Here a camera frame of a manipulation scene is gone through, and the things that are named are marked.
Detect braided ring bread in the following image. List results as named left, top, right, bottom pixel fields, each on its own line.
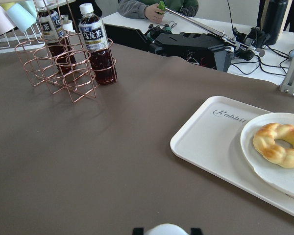
left=253, top=123, right=294, bottom=168

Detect oolong tea bottle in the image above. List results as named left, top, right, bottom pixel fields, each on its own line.
left=144, top=223, right=188, bottom=235

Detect metal leader rod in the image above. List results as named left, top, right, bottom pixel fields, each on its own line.
left=163, top=7, right=265, bottom=57

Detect operator forearm grey sleeve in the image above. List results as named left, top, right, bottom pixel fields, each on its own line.
left=118, top=0, right=148, bottom=19

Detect white serving tray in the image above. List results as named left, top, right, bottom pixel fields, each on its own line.
left=170, top=96, right=294, bottom=216

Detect tea bottle in rack right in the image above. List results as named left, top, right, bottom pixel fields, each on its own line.
left=36, top=0, right=76, bottom=74

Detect green cup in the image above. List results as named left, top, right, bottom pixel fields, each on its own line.
left=20, top=0, right=37, bottom=18

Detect operator hand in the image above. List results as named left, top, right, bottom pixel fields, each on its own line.
left=144, top=3, right=164, bottom=24

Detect black water bottle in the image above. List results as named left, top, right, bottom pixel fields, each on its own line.
left=261, top=0, right=289, bottom=46

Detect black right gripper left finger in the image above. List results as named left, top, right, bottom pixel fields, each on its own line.
left=132, top=227, right=144, bottom=235

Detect yellow cup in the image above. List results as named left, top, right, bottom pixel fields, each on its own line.
left=0, top=2, right=15, bottom=11

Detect pink cup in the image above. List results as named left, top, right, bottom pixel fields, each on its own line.
left=0, top=6, right=16, bottom=35

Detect tea bottle in rack middle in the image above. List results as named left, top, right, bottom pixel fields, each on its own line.
left=78, top=3, right=117, bottom=85

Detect white wire cup rack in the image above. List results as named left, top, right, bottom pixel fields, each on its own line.
left=0, top=23, right=45, bottom=53

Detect tea bottle in rack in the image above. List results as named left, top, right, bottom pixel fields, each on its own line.
left=36, top=0, right=76, bottom=74
left=78, top=3, right=117, bottom=85

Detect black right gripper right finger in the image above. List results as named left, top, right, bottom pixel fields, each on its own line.
left=190, top=228, right=202, bottom=235

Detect blue cup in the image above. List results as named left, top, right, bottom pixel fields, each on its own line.
left=6, top=3, right=36, bottom=32

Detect copper wire bottle rack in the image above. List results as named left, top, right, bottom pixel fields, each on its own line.
left=14, top=0, right=118, bottom=103

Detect white round plate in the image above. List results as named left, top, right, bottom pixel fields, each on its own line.
left=240, top=113, right=294, bottom=198

